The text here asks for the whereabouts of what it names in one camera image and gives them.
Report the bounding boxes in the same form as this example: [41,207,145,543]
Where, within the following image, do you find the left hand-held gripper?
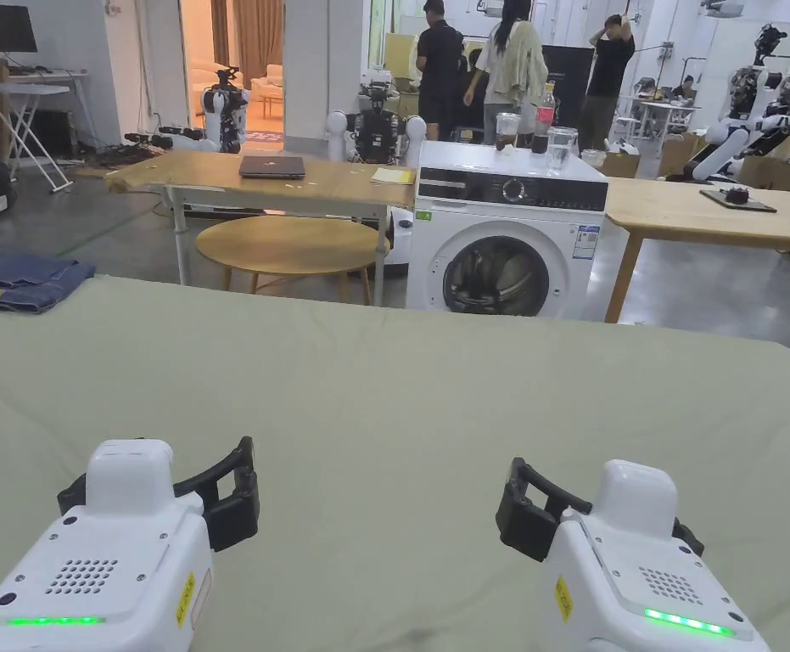
[0,436,261,652]

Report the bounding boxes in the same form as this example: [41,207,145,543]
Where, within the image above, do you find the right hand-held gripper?
[494,456,773,652]

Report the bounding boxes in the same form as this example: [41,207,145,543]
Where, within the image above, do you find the bed with pale green sheet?
[0,273,790,652]

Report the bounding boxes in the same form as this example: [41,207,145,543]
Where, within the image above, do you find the blue denim jeans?
[0,251,98,316]

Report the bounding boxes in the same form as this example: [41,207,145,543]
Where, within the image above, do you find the round wooden table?
[194,215,392,307]

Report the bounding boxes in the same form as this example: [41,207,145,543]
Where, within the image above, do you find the white washing machine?
[405,80,611,324]

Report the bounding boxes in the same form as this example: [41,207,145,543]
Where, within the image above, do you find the light wooden table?
[603,174,790,325]

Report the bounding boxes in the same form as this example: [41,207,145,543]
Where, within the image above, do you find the long wooden table with laptop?
[104,149,417,308]

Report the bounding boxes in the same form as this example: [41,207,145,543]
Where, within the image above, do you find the white folding table with monitor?
[0,3,92,195]

